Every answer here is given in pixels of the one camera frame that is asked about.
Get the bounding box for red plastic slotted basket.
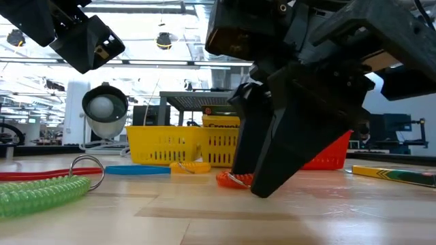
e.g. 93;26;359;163
301;129;354;171

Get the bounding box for overhead light strip bar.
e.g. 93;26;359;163
0;56;255;71

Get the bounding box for orange spiral coil keychain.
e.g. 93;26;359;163
215;169;255;190

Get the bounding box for person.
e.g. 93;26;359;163
357;118;373;144

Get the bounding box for yellow spiral coil keychain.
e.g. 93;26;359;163
169;161;212;175

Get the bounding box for blue rubber band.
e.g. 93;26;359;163
104;165;172;176

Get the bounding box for white cylindrical desk lamp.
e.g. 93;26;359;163
81;83;129;140

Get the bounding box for green spiral coil keychain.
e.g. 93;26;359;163
0;154;106;219

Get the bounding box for yellow plastic slotted basket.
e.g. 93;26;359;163
125;125;202;167
199;127;241;168

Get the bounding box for black background workstation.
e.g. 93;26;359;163
354;112;430;156

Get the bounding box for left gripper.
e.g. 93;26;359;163
49;15;126;74

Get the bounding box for grey perforated metal shelf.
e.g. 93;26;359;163
158;91;239;127

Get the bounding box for black ceiling-mounted camera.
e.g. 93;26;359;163
155;32;173;51
6;29;27;48

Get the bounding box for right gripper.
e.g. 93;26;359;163
251;0;436;101

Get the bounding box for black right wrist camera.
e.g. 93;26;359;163
204;0;284;62

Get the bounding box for black background monitor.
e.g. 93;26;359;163
132;105;171;127

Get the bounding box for white cable with round switch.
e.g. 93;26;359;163
78;138;131;157

